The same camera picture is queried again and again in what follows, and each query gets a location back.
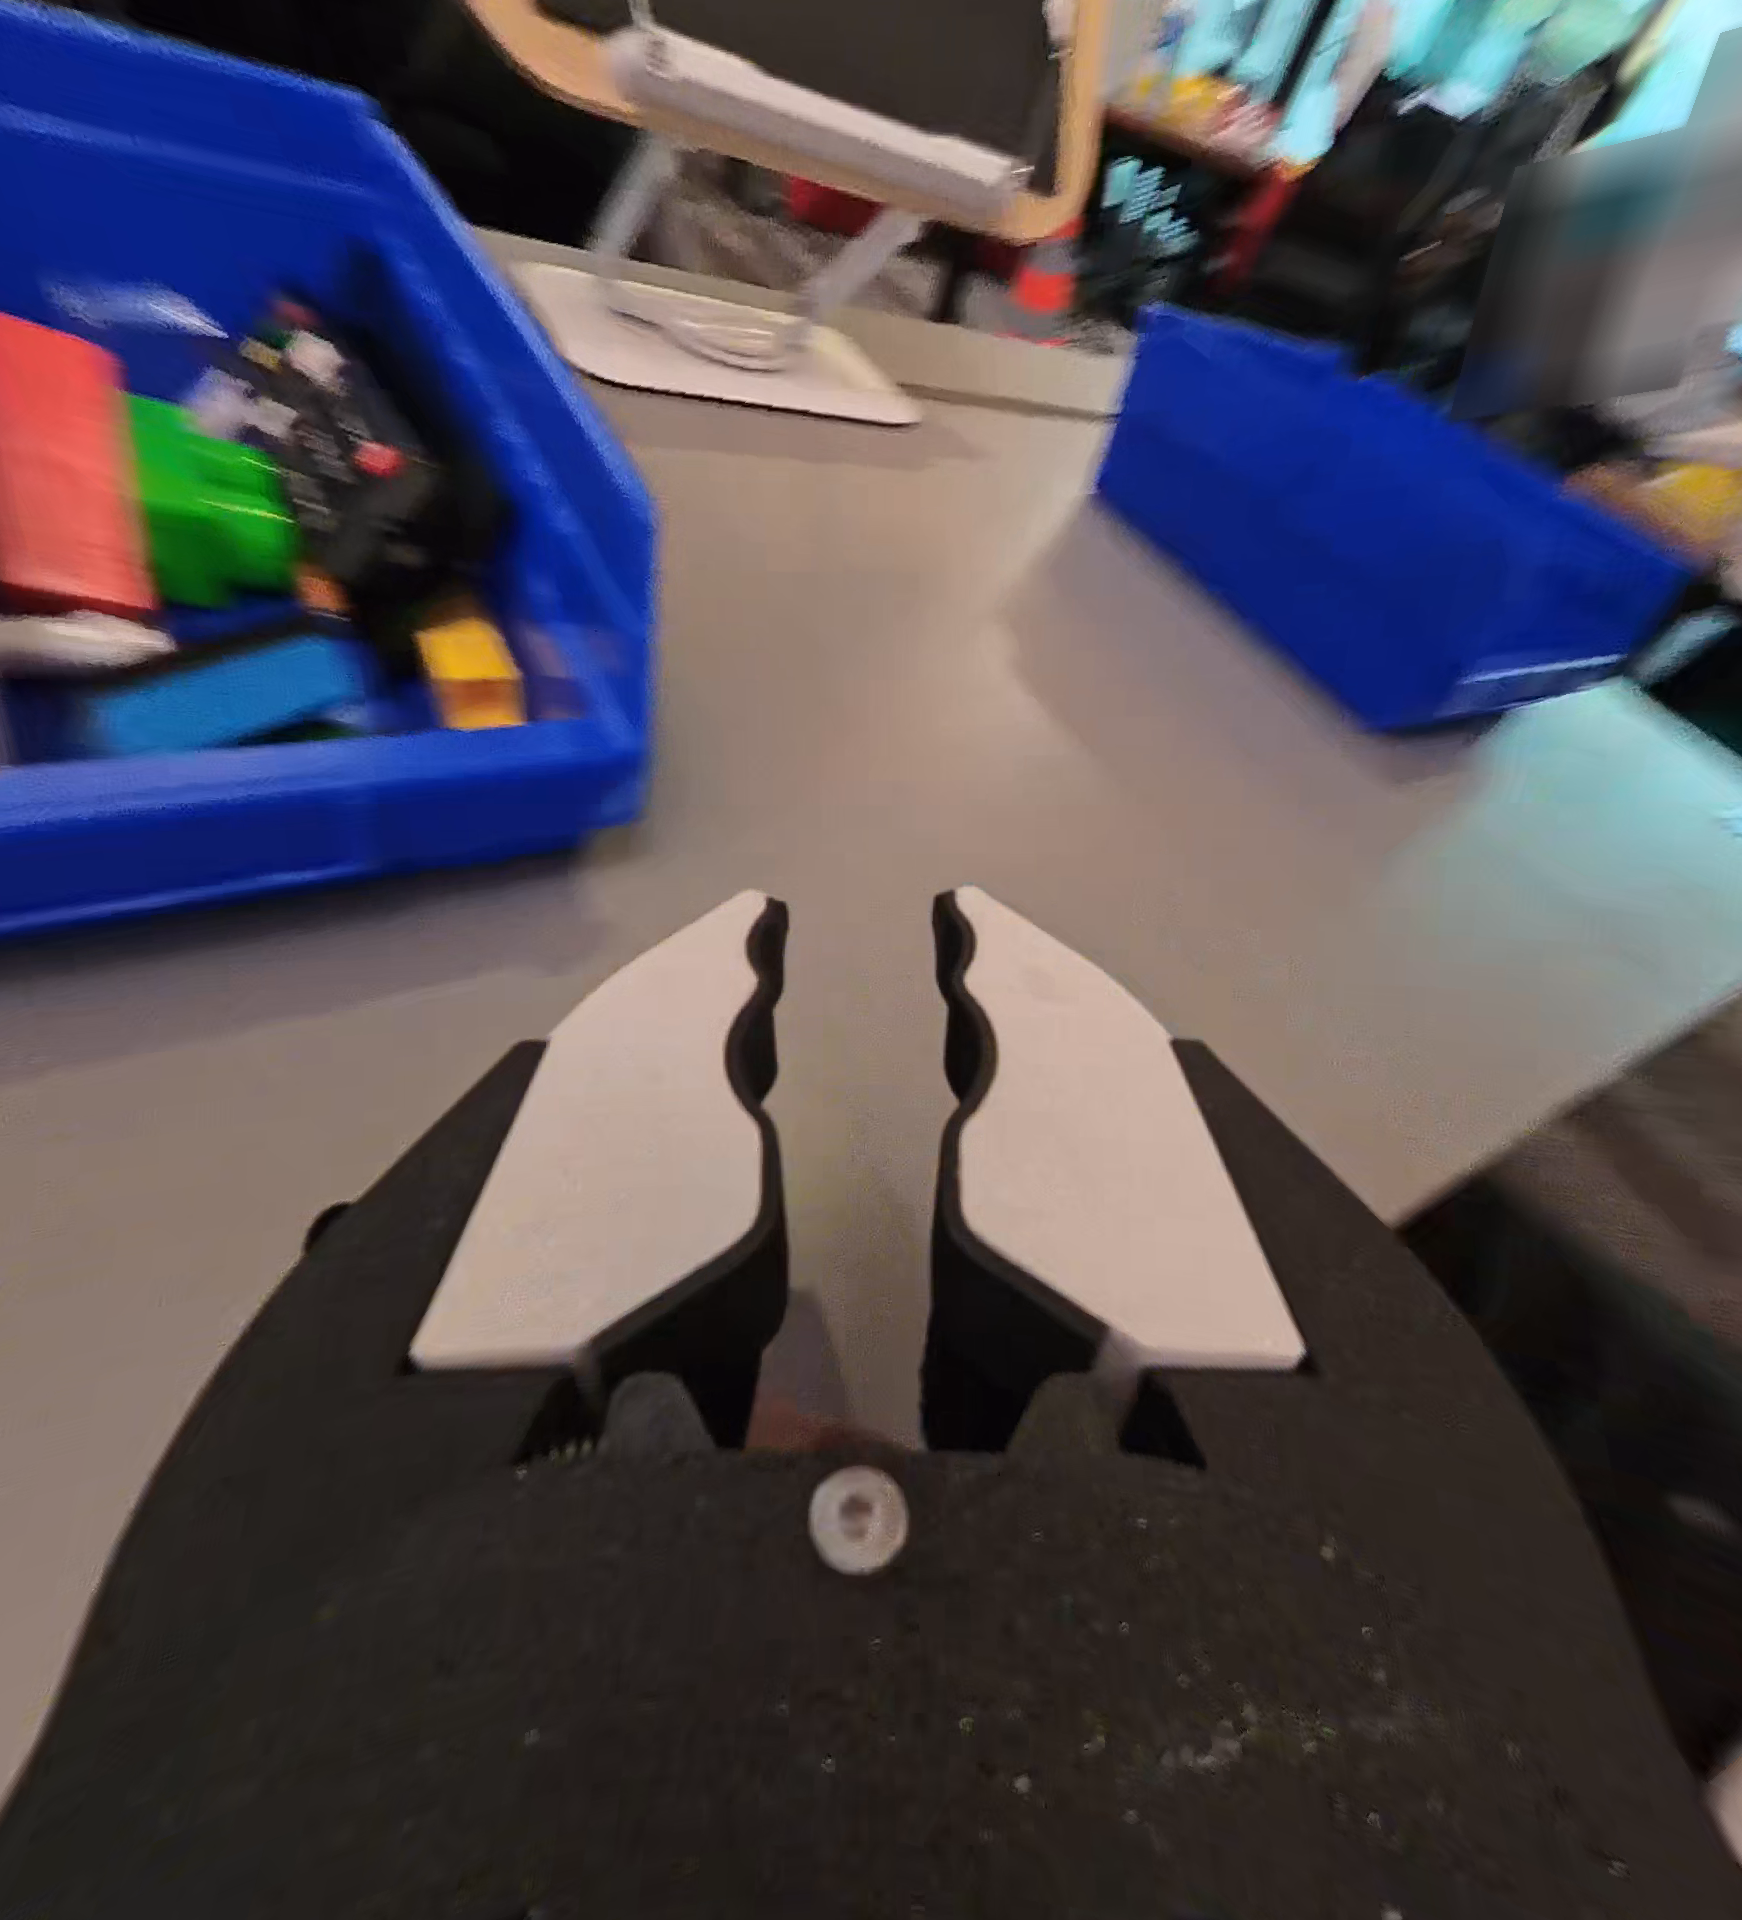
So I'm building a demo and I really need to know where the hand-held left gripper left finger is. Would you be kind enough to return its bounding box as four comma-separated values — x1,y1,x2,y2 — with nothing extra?
406,889,792,1455

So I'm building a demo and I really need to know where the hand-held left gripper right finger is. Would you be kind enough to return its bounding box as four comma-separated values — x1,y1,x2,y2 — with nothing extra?
919,884,1310,1455

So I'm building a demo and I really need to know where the blue plastic bin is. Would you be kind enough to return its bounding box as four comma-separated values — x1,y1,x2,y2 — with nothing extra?
1094,305,1706,736
0,0,660,956

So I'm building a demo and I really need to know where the blue black whiteboard eraser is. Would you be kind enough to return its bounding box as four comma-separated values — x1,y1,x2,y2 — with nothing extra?
61,628,375,763

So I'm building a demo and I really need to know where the green block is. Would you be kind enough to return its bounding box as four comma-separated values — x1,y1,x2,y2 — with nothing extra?
124,393,303,609

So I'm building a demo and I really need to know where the yellow block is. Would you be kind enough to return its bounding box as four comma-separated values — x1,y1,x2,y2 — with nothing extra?
410,598,532,733

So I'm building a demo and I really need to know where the black electronic module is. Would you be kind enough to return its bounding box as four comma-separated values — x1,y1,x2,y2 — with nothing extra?
189,301,506,601

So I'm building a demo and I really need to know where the orange traffic cone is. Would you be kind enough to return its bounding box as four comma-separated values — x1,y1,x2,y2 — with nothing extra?
1018,222,1087,346

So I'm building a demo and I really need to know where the yellow plastic bin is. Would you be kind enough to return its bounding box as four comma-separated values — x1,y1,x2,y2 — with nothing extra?
1575,458,1742,554

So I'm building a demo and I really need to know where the red flat block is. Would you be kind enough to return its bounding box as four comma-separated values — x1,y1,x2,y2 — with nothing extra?
0,296,163,620

